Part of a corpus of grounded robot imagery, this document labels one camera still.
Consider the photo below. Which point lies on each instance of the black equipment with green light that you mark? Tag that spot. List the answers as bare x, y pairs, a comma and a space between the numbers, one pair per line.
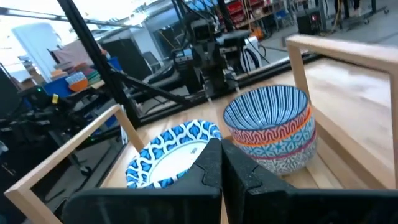
46, 115

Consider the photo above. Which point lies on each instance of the orange and blue container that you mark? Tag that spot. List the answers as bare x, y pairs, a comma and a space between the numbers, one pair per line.
77, 85

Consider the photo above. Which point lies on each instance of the wooden shelf rack with frames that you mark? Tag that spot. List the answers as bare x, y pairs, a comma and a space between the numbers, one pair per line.
342, 49

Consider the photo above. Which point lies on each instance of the small yellow tag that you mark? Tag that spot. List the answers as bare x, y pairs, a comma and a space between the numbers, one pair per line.
55, 99

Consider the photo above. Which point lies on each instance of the blue striped red wave bowl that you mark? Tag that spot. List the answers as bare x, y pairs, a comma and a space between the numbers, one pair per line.
264, 105

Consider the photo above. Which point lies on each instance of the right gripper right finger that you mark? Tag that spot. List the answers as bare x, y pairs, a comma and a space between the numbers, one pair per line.
280, 202

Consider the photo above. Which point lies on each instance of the black equipment box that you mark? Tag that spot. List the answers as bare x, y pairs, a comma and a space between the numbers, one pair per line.
308, 21

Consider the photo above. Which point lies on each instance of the teal star patterned bowl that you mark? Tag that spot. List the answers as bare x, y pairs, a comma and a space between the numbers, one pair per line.
289, 143

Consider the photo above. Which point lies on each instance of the black rig post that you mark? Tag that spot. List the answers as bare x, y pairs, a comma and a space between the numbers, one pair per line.
93, 53

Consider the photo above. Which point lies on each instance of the black diagonal rig brace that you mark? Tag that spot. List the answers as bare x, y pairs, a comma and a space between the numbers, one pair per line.
155, 90

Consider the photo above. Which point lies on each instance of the black cabinet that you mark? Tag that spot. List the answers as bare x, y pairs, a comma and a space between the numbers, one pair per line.
127, 59

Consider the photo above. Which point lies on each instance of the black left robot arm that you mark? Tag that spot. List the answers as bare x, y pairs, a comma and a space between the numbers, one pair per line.
233, 39

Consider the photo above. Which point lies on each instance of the blue storage bin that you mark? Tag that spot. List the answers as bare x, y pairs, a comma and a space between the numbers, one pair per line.
57, 87

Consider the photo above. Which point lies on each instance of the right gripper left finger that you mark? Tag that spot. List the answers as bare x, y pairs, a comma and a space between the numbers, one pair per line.
186, 199

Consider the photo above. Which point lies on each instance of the red storage shelf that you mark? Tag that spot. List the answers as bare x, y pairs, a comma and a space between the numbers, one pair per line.
236, 7

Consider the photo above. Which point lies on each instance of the blue patterned paper plate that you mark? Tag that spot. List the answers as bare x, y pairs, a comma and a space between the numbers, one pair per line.
174, 155

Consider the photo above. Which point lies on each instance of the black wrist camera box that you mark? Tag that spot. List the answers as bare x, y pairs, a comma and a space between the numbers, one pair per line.
202, 29

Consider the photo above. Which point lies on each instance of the grey patterned ceramic bowl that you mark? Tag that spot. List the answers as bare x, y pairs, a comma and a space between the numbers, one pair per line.
289, 163

